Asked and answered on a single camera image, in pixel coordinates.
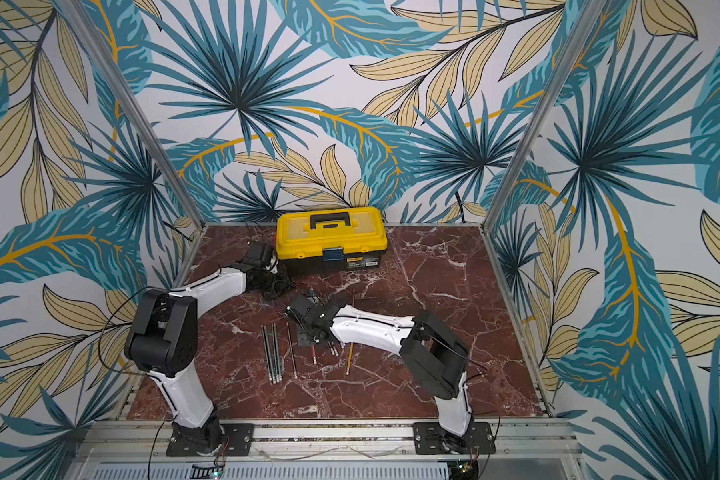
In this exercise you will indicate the dark blue capped pencil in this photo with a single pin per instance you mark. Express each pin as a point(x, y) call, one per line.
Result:
point(291, 352)

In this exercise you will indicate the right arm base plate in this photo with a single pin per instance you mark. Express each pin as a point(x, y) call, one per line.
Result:
point(431, 439)

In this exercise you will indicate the green pencil with eraser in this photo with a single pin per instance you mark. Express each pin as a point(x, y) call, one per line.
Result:
point(279, 359)

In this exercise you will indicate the dark blue pencil right group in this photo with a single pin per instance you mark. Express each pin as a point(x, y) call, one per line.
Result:
point(334, 348)

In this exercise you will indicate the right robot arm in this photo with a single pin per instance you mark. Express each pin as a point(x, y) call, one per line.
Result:
point(436, 357)

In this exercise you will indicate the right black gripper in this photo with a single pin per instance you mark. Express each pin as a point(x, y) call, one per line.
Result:
point(308, 324)

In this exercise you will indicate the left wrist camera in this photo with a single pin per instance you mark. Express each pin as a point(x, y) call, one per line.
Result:
point(260, 255)

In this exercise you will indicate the aluminium front rail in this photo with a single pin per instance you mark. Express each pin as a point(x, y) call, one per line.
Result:
point(374, 439)

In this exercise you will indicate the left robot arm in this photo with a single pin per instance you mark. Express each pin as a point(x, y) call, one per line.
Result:
point(164, 338)

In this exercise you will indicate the dark blue printed pencil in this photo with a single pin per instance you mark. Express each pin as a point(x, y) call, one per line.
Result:
point(274, 330)

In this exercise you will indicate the yellow black toolbox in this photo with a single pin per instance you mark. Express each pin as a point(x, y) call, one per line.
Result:
point(328, 241)

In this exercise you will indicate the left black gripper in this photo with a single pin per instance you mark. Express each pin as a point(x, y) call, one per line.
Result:
point(286, 283)

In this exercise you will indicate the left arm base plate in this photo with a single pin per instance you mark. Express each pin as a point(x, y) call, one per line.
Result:
point(224, 439)

